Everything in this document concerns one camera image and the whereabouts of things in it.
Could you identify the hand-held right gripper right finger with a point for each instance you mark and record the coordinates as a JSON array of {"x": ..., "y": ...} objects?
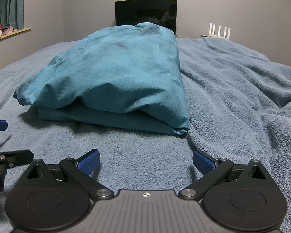
[{"x": 203, "y": 162}]

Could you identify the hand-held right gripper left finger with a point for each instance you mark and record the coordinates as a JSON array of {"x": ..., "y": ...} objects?
[{"x": 89, "y": 161}]

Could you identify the teal zip jacket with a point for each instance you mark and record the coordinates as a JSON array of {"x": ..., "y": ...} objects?
[{"x": 116, "y": 77}]

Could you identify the pale pink slippers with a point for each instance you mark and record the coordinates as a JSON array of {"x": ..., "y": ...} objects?
[{"x": 7, "y": 30}]

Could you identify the wooden window sill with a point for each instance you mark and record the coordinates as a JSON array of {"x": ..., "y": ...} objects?
[{"x": 17, "y": 32}]

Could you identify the white router with antennas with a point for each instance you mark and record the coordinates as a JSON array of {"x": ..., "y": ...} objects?
[{"x": 219, "y": 32}]

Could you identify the black monitor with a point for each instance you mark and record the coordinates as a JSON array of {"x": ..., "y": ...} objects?
[{"x": 145, "y": 12}]

